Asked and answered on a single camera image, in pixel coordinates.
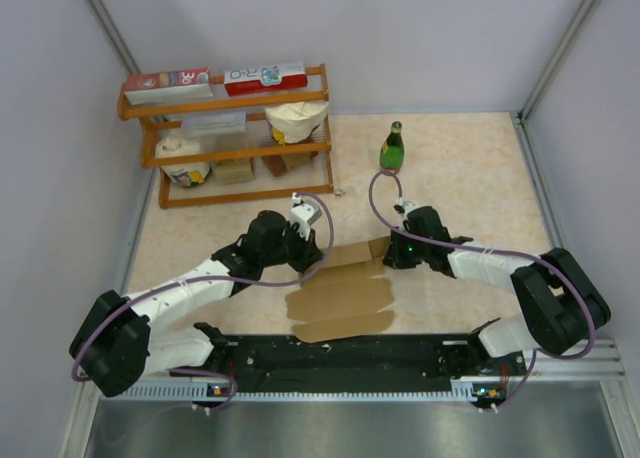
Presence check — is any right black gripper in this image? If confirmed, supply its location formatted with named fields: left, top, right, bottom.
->
left=383, top=226, right=430, bottom=269

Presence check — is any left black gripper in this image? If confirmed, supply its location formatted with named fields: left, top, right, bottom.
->
left=261, top=220, right=324, bottom=274

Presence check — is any brown cardboard box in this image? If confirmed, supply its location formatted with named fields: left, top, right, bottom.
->
left=286, top=237, right=395, bottom=343

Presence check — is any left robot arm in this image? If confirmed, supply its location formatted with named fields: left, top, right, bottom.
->
left=69, top=202, right=323, bottom=397

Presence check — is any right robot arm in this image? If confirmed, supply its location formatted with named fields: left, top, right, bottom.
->
left=383, top=200, right=611, bottom=374

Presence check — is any clear plastic box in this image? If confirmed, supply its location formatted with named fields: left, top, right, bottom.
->
left=181, top=111, right=247, bottom=137

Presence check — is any brown block on shelf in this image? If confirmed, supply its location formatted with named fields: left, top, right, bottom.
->
left=261, top=151, right=318, bottom=177

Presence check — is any green glass bottle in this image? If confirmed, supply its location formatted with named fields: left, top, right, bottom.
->
left=379, top=121, right=405, bottom=172

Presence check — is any tan block on shelf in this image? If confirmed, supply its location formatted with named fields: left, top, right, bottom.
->
left=213, top=158, right=254, bottom=184

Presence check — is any white bag upper shelf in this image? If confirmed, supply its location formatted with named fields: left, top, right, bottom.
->
left=265, top=101, right=328, bottom=145

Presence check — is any white bag shelf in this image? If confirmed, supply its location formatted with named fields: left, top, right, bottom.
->
left=154, top=130, right=213, bottom=190
left=265, top=101, right=328, bottom=145

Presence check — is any white bag lower shelf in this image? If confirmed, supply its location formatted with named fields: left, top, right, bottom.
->
left=154, top=130, right=213, bottom=190

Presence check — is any red white carton right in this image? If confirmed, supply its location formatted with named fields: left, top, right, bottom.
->
left=223, top=62, right=308, bottom=96

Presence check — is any red white carton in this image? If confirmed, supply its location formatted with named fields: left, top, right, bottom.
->
left=223, top=62, right=308, bottom=96
left=123, top=67, right=213, bottom=105

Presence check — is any red white carton left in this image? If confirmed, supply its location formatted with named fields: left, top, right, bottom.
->
left=123, top=67, right=213, bottom=105

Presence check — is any orange wooden shelf rack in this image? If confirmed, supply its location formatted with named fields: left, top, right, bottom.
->
left=117, top=64, right=335, bottom=209

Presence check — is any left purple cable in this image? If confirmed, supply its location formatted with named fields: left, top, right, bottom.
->
left=71, top=191, right=335, bottom=414

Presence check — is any purple cable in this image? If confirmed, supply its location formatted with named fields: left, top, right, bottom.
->
left=368, top=168, right=599, bottom=413
left=71, top=191, right=335, bottom=414

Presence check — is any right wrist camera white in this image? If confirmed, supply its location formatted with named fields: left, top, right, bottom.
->
left=393, top=197, right=418, bottom=232

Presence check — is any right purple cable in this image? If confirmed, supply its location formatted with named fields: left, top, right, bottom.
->
left=368, top=168, right=599, bottom=413

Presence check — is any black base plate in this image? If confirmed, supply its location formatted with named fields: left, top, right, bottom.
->
left=199, top=334, right=525, bottom=392

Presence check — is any grey slotted cable duct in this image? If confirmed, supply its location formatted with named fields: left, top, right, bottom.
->
left=124, top=380, right=506, bottom=404

